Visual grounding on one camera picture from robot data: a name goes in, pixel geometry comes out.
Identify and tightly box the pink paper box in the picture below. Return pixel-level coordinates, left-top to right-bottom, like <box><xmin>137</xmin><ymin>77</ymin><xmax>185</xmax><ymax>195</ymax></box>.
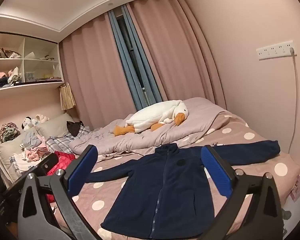
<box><xmin>290</xmin><ymin>171</ymin><xmax>300</xmax><ymax>202</ymax></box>

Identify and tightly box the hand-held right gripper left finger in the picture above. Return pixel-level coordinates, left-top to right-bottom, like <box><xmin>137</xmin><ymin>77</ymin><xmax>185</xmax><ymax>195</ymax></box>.
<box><xmin>17</xmin><ymin>144</ymin><xmax>102</xmax><ymax>240</ymax></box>

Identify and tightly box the beige pillow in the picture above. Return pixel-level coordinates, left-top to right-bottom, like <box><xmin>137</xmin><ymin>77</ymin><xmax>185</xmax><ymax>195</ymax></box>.
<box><xmin>35</xmin><ymin>112</ymin><xmax>74</xmax><ymax>138</ymax></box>

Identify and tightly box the white folded cloth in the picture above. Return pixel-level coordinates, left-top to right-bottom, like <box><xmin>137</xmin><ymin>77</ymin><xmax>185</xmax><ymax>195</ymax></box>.
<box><xmin>9</xmin><ymin>152</ymin><xmax>40</xmax><ymax>173</ymax></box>

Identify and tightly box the blue curtain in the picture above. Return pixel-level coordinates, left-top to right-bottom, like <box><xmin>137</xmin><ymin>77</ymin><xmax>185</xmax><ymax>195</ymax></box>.
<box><xmin>107</xmin><ymin>4</ymin><xmax>163</xmax><ymax>112</ymax></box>

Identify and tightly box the floral cloth bundle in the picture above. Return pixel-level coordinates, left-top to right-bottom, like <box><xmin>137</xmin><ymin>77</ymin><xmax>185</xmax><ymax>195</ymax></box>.
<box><xmin>0</xmin><ymin>122</ymin><xmax>21</xmax><ymax>143</ymax></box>

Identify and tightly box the dark window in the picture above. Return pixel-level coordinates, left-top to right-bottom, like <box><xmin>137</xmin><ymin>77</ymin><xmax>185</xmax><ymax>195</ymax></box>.
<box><xmin>116</xmin><ymin>16</ymin><xmax>147</xmax><ymax>92</ymax></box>

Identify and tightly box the grey pillow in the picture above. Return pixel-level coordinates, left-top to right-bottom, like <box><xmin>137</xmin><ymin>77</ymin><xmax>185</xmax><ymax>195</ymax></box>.
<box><xmin>0</xmin><ymin>127</ymin><xmax>40</xmax><ymax>178</ymax></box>

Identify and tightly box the navy fleece jacket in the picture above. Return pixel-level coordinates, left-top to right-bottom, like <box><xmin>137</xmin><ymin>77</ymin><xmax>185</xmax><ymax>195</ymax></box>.
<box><xmin>86</xmin><ymin>140</ymin><xmax>281</xmax><ymax>239</ymax></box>

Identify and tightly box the plaid cloth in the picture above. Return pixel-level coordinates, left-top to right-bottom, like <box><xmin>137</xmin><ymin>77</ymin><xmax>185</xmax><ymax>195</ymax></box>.
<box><xmin>45</xmin><ymin>125</ymin><xmax>92</xmax><ymax>154</ymax></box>

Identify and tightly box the pink curtain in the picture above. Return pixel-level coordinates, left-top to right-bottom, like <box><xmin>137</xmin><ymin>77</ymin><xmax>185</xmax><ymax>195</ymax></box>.
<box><xmin>59</xmin><ymin>12</ymin><xmax>137</xmax><ymax>130</ymax></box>
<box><xmin>126</xmin><ymin>0</ymin><xmax>227</xmax><ymax>109</ymax></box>

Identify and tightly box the black and white plush dog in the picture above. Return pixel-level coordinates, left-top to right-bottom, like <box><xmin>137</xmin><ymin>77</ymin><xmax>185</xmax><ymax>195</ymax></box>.
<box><xmin>21</xmin><ymin>116</ymin><xmax>34</xmax><ymax>132</ymax></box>

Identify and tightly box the white wall power strip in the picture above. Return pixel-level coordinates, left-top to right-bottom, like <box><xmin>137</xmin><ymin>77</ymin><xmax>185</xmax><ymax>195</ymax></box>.
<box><xmin>256</xmin><ymin>40</ymin><xmax>295</xmax><ymax>60</ymax></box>

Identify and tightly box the white wall shelf unit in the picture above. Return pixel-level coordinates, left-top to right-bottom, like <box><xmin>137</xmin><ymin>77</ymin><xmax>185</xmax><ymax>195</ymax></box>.
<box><xmin>0</xmin><ymin>31</ymin><xmax>65</xmax><ymax>93</ymax></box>

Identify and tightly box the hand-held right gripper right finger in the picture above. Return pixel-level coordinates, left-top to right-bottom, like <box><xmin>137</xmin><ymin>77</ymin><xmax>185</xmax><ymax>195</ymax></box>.
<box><xmin>200</xmin><ymin>145</ymin><xmax>283</xmax><ymax>240</ymax></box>

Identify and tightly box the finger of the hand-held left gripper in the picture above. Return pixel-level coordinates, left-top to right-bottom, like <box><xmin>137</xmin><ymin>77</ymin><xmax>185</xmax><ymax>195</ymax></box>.
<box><xmin>27</xmin><ymin>153</ymin><xmax>59</xmax><ymax>178</ymax></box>

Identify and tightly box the light clothes pile on shelf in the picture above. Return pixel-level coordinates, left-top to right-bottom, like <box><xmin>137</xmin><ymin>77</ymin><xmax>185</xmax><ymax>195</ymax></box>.
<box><xmin>0</xmin><ymin>47</ymin><xmax>22</xmax><ymax>60</ymax></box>

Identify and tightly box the white goose plush toy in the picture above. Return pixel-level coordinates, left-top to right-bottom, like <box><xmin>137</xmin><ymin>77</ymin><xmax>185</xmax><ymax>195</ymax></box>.
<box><xmin>113</xmin><ymin>100</ymin><xmax>188</xmax><ymax>137</ymax></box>

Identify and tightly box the lilac duvet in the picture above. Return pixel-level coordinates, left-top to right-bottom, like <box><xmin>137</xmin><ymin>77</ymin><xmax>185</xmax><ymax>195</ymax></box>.
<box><xmin>69</xmin><ymin>97</ymin><xmax>227</xmax><ymax>155</ymax></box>

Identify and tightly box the dark brown cloth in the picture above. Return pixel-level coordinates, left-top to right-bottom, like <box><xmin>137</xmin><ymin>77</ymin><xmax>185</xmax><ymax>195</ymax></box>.
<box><xmin>66</xmin><ymin>120</ymin><xmax>84</xmax><ymax>137</ymax></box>

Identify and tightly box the red down jacket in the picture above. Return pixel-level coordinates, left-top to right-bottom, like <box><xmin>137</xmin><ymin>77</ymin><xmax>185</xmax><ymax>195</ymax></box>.
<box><xmin>46</xmin><ymin>151</ymin><xmax>77</xmax><ymax>203</ymax></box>

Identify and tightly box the pile of pink clothes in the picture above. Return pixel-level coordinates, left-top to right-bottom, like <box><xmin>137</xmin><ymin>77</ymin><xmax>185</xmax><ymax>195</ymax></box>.
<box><xmin>14</xmin><ymin>136</ymin><xmax>50</xmax><ymax>163</ymax></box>

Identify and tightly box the white power cable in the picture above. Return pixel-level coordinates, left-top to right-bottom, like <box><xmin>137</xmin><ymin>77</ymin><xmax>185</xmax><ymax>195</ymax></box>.
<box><xmin>289</xmin><ymin>47</ymin><xmax>299</xmax><ymax>153</ymax></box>

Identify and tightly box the light blue cloth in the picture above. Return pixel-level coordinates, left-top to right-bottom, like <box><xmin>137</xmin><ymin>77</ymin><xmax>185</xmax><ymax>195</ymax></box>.
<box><xmin>21</xmin><ymin>130</ymin><xmax>44</xmax><ymax>148</ymax></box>

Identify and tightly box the mixed clothes pile on shelf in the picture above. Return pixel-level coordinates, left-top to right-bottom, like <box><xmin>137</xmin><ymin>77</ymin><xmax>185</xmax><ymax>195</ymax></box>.
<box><xmin>0</xmin><ymin>66</ymin><xmax>22</xmax><ymax>90</ymax></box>

